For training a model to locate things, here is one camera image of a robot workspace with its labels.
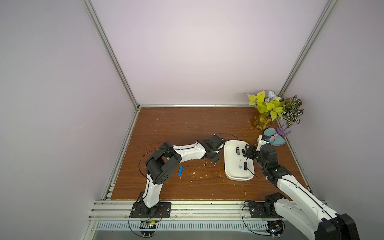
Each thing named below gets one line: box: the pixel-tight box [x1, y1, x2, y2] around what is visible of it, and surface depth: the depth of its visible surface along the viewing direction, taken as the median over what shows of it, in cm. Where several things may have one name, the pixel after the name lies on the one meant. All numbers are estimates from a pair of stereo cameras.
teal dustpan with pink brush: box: [263, 128, 287, 147], surface depth 103 cm
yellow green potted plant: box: [247, 90, 284, 130], surface depth 92 cm
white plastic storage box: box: [224, 140, 255, 181], surface depth 91 cm
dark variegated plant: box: [281, 94, 304, 128], surface depth 87 cm
